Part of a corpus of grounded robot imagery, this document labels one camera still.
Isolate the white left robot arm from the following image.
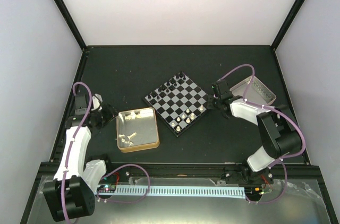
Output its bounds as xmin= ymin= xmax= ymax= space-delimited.
xmin=42 ymin=94 xmax=118 ymax=222

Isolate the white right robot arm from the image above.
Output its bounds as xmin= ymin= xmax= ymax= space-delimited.
xmin=207 ymin=95 xmax=306 ymax=183

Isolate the tan sweet bear tin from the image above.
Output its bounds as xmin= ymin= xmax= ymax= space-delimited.
xmin=116 ymin=107 xmax=160 ymax=153

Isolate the black and white chessboard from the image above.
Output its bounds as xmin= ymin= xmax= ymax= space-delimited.
xmin=143 ymin=72 xmax=208 ymax=137

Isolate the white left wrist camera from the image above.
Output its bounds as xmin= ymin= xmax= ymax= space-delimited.
xmin=91 ymin=93 xmax=103 ymax=111

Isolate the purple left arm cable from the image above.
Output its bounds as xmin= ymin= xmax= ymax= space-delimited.
xmin=60 ymin=82 xmax=94 ymax=223

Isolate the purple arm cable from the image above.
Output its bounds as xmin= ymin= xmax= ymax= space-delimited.
xmin=60 ymin=82 xmax=94 ymax=223
xmin=220 ymin=64 xmax=307 ymax=160

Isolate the black aluminium rail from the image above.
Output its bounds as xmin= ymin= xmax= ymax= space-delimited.
xmin=104 ymin=164 xmax=324 ymax=186

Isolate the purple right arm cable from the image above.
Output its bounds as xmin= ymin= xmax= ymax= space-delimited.
xmin=220 ymin=64 xmax=307 ymax=160

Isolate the white slotted cable duct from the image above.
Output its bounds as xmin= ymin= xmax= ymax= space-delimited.
xmin=97 ymin=185 xmax=245 ymax=199

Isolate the black corner frame post left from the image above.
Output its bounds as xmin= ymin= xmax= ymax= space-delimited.
xmin=53 ymin=0 xmax=87 ymax=51

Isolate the black corner frame post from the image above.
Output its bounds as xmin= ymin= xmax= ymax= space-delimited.
xmin=53 ymin=0 xmax=87 ymax=51
xmin=271 ymin=0 xmax=305 ymax=51

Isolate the black corner frame post right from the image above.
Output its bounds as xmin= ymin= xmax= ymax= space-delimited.
xmin=271 ymin=0 xmax=305 ymax=51

